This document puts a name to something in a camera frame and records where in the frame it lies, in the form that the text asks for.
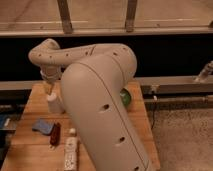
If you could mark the left metal window post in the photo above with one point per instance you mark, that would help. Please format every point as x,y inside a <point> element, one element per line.
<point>65,16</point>

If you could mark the grey pipe fitting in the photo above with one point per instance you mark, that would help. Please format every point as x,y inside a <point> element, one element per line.
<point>205,72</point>

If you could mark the green bowl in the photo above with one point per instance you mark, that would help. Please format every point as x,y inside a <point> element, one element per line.
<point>125,97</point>

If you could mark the small white ball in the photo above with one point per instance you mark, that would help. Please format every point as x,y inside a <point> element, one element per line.
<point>72,132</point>

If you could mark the white remote control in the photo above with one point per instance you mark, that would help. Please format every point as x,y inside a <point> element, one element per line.
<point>70,154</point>

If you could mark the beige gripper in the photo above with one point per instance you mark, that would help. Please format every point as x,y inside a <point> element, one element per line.
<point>48,88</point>

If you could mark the white ceramic cup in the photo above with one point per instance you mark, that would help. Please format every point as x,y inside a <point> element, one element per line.
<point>54,104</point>

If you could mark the right metal window post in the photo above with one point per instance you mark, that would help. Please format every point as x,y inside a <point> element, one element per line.
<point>130,15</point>

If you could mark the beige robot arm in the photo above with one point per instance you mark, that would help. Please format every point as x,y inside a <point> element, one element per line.
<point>92,78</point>

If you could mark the metal window post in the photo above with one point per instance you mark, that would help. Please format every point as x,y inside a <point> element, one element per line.
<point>130,15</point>
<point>65,16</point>

